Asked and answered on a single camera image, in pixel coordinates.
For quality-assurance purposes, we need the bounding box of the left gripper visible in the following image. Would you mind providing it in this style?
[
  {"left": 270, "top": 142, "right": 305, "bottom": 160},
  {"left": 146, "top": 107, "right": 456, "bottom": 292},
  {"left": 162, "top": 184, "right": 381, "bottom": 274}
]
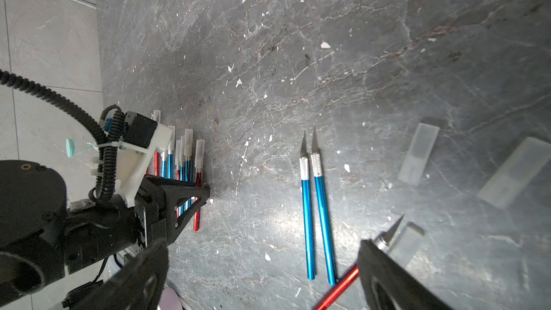
[{"left": 64, "top": 111, "right": 210, "bottom": 274}]

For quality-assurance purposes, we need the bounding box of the teal hourglass timer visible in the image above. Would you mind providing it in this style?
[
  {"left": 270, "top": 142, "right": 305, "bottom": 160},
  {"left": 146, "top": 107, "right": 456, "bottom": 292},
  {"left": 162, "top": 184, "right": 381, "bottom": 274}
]
[{"left": 65, "top": 138, "right": 98, "bottom": 158}]

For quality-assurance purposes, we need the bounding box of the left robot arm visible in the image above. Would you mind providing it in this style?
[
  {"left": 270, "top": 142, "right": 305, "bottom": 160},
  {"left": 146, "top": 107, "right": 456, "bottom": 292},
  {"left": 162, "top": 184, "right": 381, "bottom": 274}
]
[{"left": 1, "top": 106, "right": 209, "bottom": 309}]

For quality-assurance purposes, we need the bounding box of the blue carving knife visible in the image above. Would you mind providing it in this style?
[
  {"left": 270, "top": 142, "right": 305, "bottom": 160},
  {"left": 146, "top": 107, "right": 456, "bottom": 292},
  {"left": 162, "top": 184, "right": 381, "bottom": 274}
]
[
  {"left": 166, "top": 126, "right": 176, "bottom": 179},
  {"left": 311, "top": 128, "right": 337, "bottom": 286},
  {"left": 299, "top": 132, "right": 316, "bottom": 281},
  {"left": 183, "top": 129, "right": 193, "bottom": 183}
]

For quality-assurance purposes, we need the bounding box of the clear knife cap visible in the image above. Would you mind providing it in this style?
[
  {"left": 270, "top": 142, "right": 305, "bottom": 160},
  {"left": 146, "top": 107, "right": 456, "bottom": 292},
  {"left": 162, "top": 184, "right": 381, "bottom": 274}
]
[
  {"left": 477, "top": 137, "right": 550, "bottom": 210},
  {"left": 388, "top": 222, "right": 425, "bottom": 268},
  {"left": 398, "top": 123, "right": 440, "bottom": 186}
]

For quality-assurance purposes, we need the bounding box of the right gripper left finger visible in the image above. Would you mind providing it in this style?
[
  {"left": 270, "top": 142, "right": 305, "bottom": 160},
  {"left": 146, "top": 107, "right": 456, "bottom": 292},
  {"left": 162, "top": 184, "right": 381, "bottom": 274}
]
[{"left": 74, "top": 239, "right": 169, "bottom": 309}]

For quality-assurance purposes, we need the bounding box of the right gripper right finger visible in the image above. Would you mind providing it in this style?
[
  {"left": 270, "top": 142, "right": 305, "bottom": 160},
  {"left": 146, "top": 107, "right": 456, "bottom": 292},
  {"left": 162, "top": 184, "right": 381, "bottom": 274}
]
[{"left": 357, "top": 240, "right": 450, "bottom": 309}]

